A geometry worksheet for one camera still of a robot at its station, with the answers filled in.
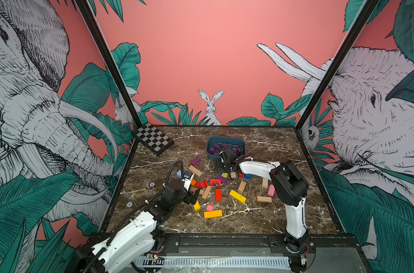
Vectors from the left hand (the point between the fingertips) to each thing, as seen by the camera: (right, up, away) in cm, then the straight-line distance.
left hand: (192, 182), depth 83 cm
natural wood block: (+26, -4, +7) cm, 27 cm away
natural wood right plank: (+37, -9, +3) cm, 38 cm away
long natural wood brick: (-1, +4, +15) cm, 15 cm away
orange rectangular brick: (0, -1, +7) cm, 7 cm away
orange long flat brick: (+10, -16, 0) cm, 19 cm away
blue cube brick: (+25, +6, -14) cm, 29 cm away
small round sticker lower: (-33, -12, +2) cm, 35 cm away
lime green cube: (+17, +2, +10) cm, 20 cm away
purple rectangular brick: (-1, +9, +19) cm, 21 cm away
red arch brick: (+10, -1, +9) cm, 14 cm away
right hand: (+13, +7, +14) cm, 20 cm away
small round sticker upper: (-24, -3, +9) cm, 26 cm away
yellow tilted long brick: (+23, -8, +5) cm, 25 cm away
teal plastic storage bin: (+12, +19, +27) cm, 35 cm away
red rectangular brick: (+13, -8, +6) cm, 17 cm away
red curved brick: (+4, -3, +8) cm, 9 cm away
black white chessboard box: (-29, +22, +27) cm, 46 cm away
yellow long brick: (+2, -12, 0) cm, 12 cm away
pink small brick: (+9, -13, +1) cm, 15 cm away
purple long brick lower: (+17, -1, +11) cm, 20 cm away
